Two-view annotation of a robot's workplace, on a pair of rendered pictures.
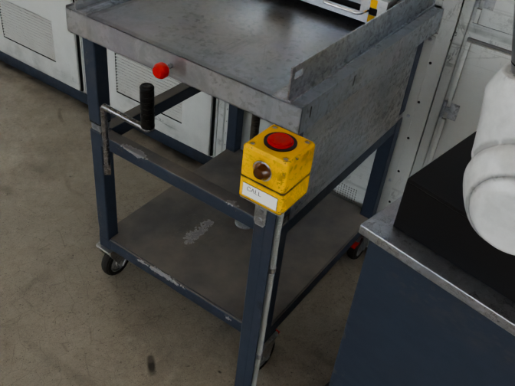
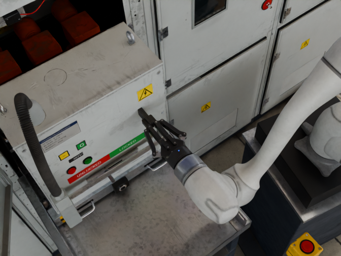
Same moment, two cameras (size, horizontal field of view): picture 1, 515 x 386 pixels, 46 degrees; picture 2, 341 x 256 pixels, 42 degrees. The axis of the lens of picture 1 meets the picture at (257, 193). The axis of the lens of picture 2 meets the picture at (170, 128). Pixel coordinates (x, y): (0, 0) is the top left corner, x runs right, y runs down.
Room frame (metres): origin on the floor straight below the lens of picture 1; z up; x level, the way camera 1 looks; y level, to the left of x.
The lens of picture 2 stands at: (0.95, 0.56, 2.39)
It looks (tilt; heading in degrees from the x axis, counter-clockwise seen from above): 57 degrees down; 297
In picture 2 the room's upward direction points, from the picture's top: 4 degrees counter-clockwise
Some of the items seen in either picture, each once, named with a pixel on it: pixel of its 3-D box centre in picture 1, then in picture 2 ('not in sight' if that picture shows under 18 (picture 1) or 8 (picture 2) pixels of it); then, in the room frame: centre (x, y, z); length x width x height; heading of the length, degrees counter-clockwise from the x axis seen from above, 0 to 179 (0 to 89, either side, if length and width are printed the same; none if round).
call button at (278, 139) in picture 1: (280, 143); (306, 247); (0.76, -0.02, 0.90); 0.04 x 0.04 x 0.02
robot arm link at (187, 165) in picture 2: not in sight; (190, 169); (1.17, 0.01, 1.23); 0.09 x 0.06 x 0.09; 59
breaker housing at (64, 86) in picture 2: not in sight; (69, 96); (1.69, -0.14, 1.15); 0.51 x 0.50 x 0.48; 149
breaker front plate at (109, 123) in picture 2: not in sight; (107, 147); (1.47, -0.01, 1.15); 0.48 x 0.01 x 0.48; 59
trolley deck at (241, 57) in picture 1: (266, 19); (130, 202); (1.41, 0.03, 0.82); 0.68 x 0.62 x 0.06; 149
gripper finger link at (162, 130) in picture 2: not in sight; (165, 134); (1.29, -0.08, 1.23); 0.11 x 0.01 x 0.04; 147
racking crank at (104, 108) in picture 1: (126, 132); not in sight; (1.16, 0.31, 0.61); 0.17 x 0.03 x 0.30; 58
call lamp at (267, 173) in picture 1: (260, 172); not in sight; (0.72, 0.00, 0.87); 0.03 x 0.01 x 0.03; 59
